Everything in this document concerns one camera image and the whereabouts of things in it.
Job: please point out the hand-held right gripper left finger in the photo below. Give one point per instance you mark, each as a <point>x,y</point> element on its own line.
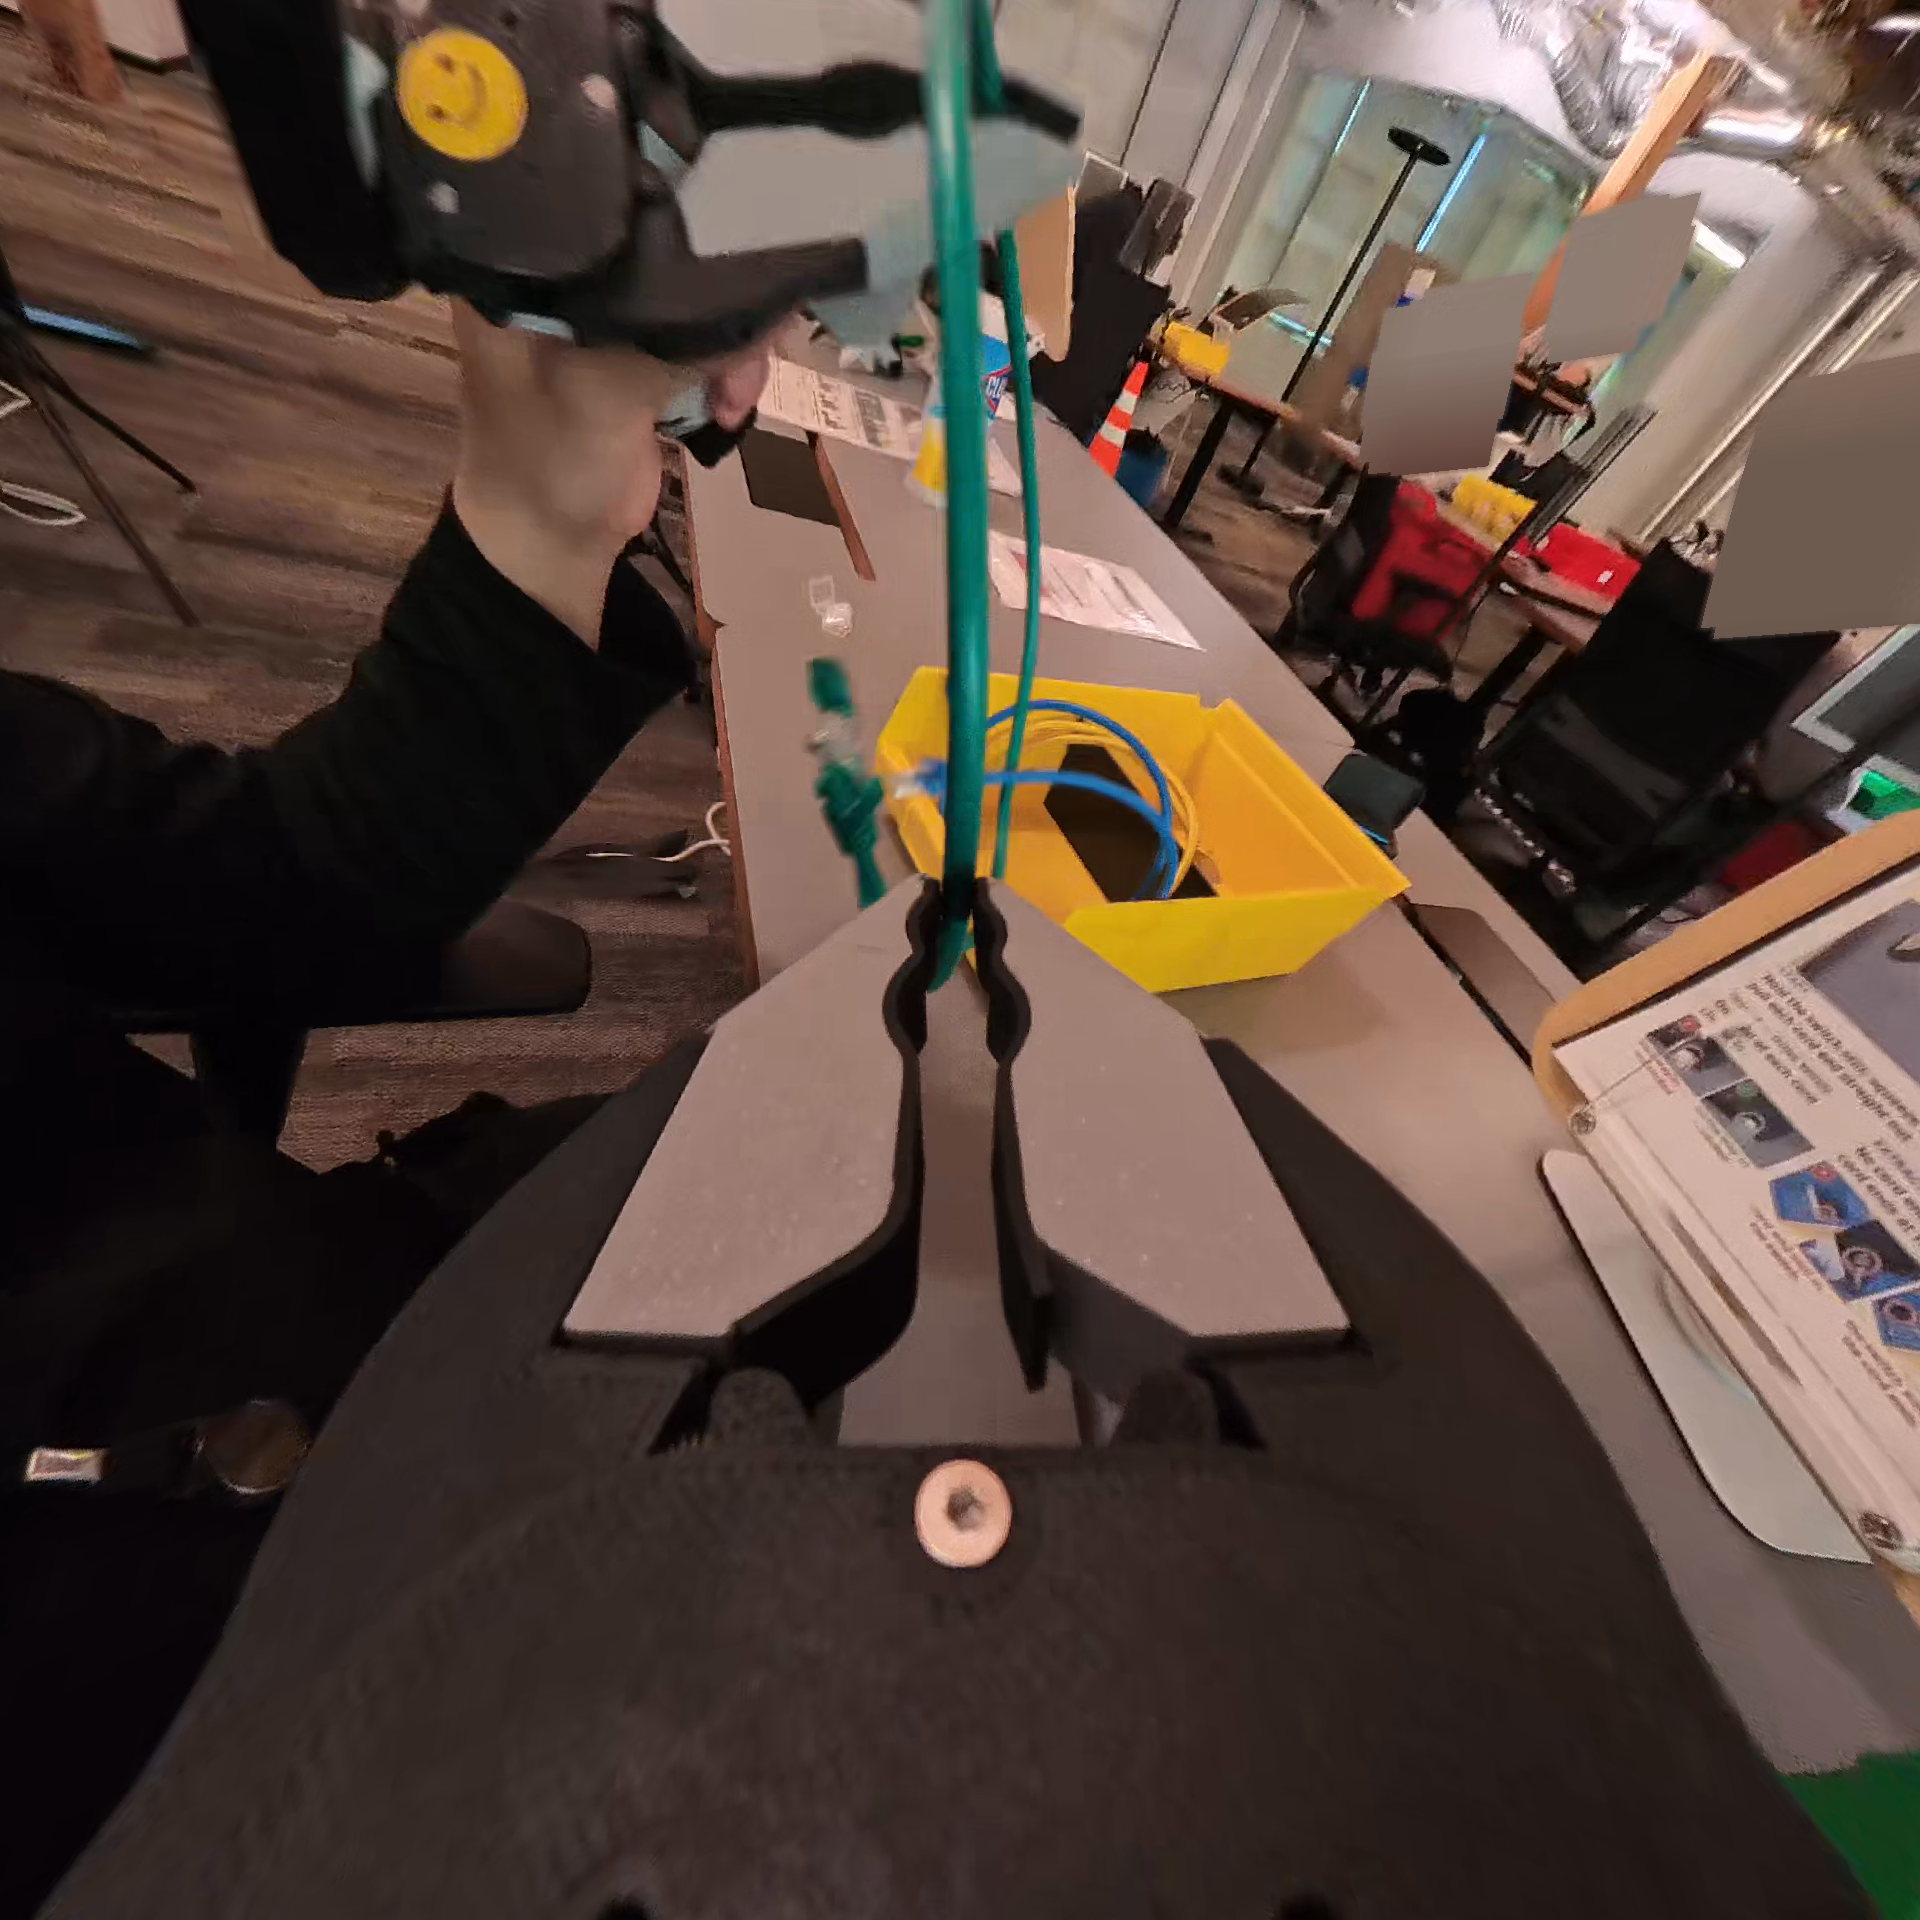
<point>751,1172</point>

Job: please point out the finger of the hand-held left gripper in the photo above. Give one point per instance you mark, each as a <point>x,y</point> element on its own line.
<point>839,188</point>
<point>839,90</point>

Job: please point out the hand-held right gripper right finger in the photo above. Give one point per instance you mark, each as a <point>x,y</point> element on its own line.
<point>1155,1172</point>

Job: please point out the yellow plastic bin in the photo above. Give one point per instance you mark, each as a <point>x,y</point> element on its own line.
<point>1290,901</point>

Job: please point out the person's left forearm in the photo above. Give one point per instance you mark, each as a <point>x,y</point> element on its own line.
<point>300,797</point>

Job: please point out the person's left hand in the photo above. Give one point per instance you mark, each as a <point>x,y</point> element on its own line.
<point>555,451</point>

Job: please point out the printed paper sheet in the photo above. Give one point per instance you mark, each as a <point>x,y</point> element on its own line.
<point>839,403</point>

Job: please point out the wipes canister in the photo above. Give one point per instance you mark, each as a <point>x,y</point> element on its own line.
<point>994,377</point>

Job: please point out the orange traffic cone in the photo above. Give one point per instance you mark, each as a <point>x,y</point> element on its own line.
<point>1114,428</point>

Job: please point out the blue bin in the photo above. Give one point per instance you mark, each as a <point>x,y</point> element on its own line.
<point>1146,470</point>

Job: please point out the clear plastic connectors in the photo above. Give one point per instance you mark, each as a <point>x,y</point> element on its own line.
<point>831,604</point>

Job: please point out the paper in plastic sleeve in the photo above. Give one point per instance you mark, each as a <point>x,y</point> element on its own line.
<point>1096,594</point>

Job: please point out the black floor lamp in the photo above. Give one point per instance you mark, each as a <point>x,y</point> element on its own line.
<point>1359,254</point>

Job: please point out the black tripod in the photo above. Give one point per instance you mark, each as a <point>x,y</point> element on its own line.
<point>90,451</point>

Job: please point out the round metal clip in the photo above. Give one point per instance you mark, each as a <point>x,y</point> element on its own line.
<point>248,1453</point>

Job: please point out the wooden instruction board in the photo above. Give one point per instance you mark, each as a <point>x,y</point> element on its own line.
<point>1786,1081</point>

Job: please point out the person's black clothing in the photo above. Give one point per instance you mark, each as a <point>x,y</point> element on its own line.
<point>119,1290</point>

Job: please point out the red bag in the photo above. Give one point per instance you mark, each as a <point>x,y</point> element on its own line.
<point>1410,564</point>

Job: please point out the green plastic bin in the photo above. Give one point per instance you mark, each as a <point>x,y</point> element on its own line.
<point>1868,1845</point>

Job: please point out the silver air duct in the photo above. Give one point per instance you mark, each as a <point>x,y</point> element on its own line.
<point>1723,77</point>

